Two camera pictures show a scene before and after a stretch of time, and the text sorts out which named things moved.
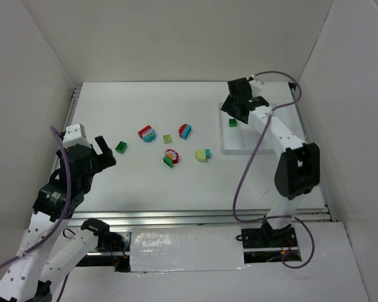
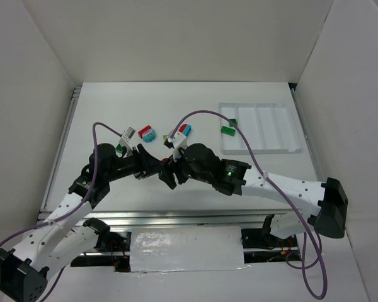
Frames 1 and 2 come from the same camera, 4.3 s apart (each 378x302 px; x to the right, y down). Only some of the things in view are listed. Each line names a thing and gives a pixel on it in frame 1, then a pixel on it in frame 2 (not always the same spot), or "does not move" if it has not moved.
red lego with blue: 147,133 does not move
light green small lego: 167,139 does not move
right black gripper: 232,105 -> 179,165
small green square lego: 232,123 does not move
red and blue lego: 184,131 does not move
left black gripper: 98,157 -> 142,162
